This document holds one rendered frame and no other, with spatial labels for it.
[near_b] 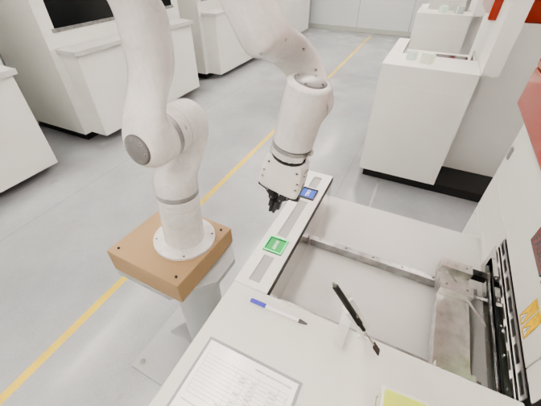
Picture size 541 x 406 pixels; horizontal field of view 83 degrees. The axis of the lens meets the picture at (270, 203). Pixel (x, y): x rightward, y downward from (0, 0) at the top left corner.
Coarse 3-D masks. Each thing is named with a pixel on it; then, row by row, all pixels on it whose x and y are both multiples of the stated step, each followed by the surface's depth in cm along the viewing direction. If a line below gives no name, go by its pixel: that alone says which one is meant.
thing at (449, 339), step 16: (448, 304) 81; (464, 304) 81; (432, 320) 79; (448, 320) 77; (464, 320) 77; (432, 336) 75; (448, 336) 74; (464, 336) 74; (432, 352) 71; (448, 352) 71; (464, 352) 71; (464, 368) 68
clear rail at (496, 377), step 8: (488, 272) 86; (488, 280) 84; (488, 288) 82; (488, 296) 80; (488, 304) 79; (488, 312) 77; (496, 336) 72; (496, 344) 70; (496, 352) 69; (496, 368) 66; (496, 376) 65; (496, 384) 64
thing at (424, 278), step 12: (312, 240) 103; (324, 240) 102; (336, 252) 101; (348, 252) 99; (360, 252) 98; (372, 264) 97; (384, 264) 95; (396, 264) 95; (408, 276) 94; (420, 276) 91; (432, 276) 91
